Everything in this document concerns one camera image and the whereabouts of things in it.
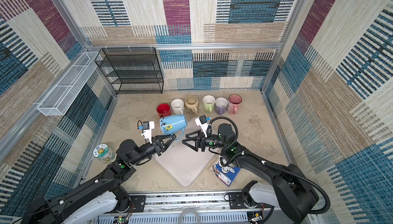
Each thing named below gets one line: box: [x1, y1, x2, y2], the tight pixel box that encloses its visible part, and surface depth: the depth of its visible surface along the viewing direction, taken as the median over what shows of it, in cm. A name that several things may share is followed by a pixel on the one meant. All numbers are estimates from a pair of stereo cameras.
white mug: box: [170, 98, 185, 116], surface depth 103 cm
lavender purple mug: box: [214, 97, 229, 116], surface depth 104 cm
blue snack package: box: [212, 162, 242, 187], surface depth 82 cm
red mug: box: [156, 102, 172, 118], surface depth 104 cm
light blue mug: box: [159, 114, 188, 142], surface depth 65 cm
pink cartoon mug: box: [227, 94, 243, 115], surface depth 103 cm
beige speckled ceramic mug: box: [184, 95, 199, 115], surface depth 105 cm
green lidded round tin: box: [92, 143, 116, 164], surface depth 85 cm
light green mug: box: [202, 94, 216, 114], surface depth 104 cm
